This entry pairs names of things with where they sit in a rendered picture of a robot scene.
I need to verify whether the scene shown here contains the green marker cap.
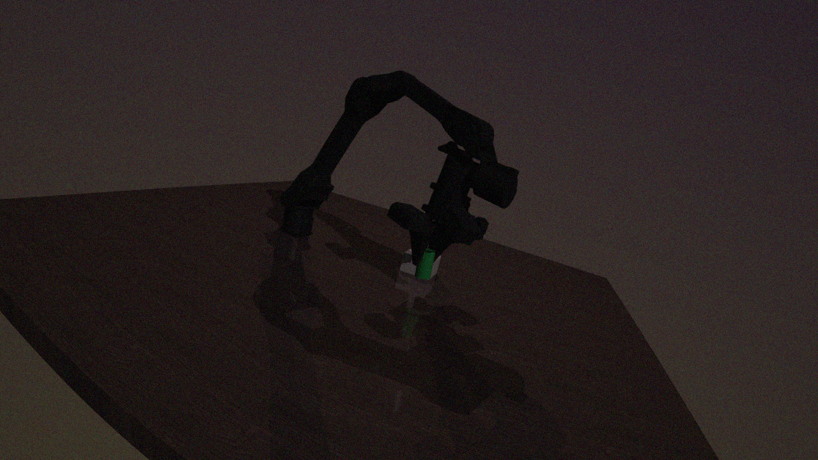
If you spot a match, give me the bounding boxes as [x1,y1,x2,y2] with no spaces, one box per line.
[415,248,436,279]

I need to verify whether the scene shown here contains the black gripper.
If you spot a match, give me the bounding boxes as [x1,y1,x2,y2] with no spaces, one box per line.
[387,179,472,266]

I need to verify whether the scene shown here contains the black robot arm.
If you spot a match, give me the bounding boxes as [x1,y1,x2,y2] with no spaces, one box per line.
[277,70,519,245]

